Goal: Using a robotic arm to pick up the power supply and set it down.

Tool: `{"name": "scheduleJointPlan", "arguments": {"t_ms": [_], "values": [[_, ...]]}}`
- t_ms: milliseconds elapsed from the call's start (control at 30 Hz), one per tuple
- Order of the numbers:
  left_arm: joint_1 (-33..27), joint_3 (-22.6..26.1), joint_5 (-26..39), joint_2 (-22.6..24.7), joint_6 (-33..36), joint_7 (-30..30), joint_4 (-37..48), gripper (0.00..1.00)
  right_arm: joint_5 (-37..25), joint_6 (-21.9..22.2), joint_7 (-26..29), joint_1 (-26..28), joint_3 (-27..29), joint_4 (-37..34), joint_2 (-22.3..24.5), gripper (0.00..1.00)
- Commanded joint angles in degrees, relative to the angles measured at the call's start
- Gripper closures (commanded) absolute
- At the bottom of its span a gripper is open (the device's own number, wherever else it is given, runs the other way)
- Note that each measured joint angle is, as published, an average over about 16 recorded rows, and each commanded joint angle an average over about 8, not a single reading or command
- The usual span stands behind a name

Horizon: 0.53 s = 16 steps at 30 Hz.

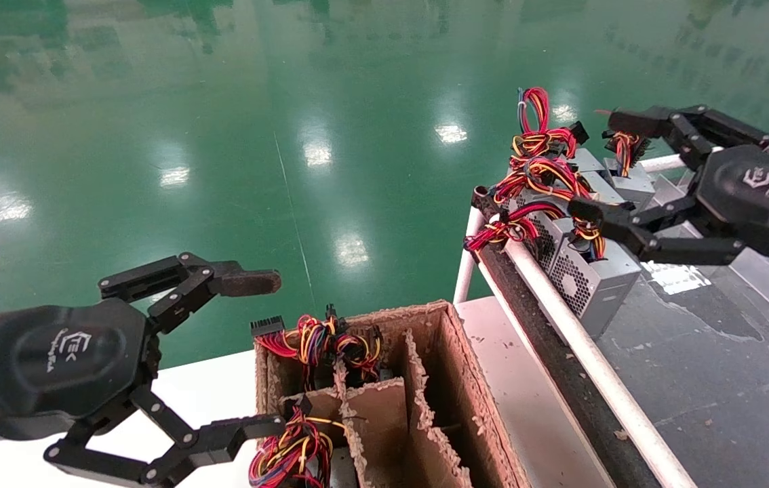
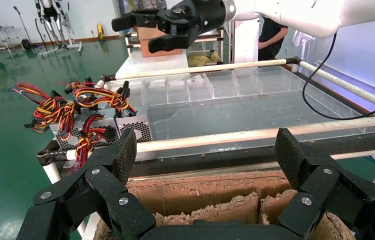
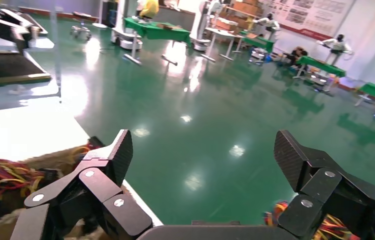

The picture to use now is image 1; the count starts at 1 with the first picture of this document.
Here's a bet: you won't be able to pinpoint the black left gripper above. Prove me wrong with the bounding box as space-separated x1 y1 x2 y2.
0 300 287 487

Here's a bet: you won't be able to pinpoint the black conveyor belt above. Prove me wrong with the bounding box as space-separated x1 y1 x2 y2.
476 203 769 488

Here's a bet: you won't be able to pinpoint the power supply with looped wires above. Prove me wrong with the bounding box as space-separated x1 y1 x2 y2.
510 87 606 176

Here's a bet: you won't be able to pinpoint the white frame cross pipe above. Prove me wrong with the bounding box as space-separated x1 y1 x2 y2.
639 155 690 174

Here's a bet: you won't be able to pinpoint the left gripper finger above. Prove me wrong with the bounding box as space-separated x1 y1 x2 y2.
98 252 282 334

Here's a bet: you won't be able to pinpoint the cardboard box with dividers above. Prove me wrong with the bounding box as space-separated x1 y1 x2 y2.
254 300 528 488

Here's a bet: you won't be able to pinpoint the black pipe joint connector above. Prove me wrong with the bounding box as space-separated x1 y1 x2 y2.
471 186 504 221

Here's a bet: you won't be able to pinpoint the power supply with black connector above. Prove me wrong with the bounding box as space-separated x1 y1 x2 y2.
251 313 341 390

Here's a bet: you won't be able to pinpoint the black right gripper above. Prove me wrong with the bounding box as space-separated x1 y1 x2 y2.
568 104 769 268

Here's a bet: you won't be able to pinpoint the power supply with colourful wires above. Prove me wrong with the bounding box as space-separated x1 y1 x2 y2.
330 305 385 384
248 396 348 488

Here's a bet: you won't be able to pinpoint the grey power supply short wires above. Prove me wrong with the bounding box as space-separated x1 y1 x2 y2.
595 108 658 212

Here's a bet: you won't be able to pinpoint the white frame leg pipe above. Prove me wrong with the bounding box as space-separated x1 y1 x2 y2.
454 207 487 304

